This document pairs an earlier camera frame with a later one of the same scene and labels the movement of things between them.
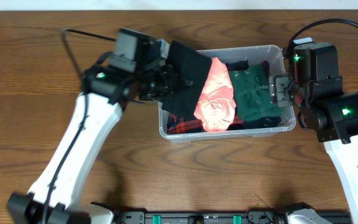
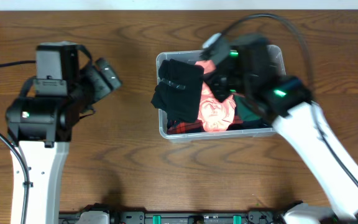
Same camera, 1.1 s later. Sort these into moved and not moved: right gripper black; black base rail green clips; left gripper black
Moved: right gripper black; left gripper black
Not moved: black base rail green clips
